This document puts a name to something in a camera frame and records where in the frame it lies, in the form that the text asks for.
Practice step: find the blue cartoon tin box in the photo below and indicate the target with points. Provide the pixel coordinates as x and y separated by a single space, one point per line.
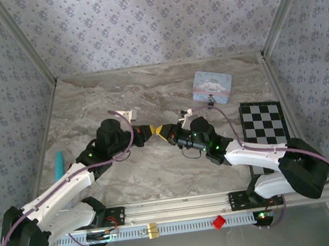
212 82

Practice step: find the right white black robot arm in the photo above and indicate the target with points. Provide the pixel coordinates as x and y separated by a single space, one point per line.
255 154

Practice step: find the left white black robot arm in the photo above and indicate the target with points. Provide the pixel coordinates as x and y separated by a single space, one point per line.
58 187

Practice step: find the teal cylinder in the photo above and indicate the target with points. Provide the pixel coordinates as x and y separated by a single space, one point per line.
59 167

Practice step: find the black grey chessboard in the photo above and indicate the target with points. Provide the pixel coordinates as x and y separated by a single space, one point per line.
262 123

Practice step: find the beige clip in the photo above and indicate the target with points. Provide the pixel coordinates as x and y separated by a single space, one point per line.
153 230

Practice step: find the red toy brick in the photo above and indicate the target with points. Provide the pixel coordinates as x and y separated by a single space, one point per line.
219 222

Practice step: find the left circuit board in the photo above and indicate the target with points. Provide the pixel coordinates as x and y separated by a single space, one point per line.
101 236

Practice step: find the circuit board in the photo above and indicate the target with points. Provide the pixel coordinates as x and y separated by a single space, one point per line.
264 217
101 236

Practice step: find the right circuit board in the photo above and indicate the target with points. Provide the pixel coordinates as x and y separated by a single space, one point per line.
264 217

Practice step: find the aluminium side rail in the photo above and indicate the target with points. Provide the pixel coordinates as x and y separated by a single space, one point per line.
45 131
277 85

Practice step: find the aluminium front rail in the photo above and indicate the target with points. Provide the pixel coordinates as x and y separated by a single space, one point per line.
178 206

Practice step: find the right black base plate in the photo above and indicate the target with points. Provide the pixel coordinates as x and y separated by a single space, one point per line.
238 200

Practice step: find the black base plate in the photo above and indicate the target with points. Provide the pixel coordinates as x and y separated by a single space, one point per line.
238 200
116 216

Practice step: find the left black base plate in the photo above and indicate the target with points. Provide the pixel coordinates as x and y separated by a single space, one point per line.
116 216

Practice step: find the aluminium frame post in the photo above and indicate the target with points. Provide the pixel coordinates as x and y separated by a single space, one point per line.
22 41
282 9

